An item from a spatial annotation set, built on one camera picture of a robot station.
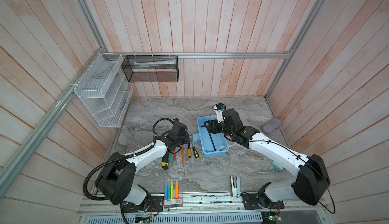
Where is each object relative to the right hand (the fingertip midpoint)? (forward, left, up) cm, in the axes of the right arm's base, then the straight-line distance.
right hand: (208, 122), depth 82 cm
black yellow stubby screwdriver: (-12, +7, -17) cm, 22 cm away
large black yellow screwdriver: (-16, +24, -17) cm, 34 cm away
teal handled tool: (-14, +22, -18) cm, 31 cm away
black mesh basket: (+42, +39, +6) cm, 57 cm away
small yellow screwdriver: (-9, +11, -18) cm, 23 cm away
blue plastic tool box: (-4, -3, -19) cm, 20 cm away
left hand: (-4, +12, -11) cm, 17 cm away
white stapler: (-28, -14, -17) cm, 36 cm away
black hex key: (+2, -2, -19) cm, 19 cm away
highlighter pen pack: (-33, +19, -17) cm, 41 cm away
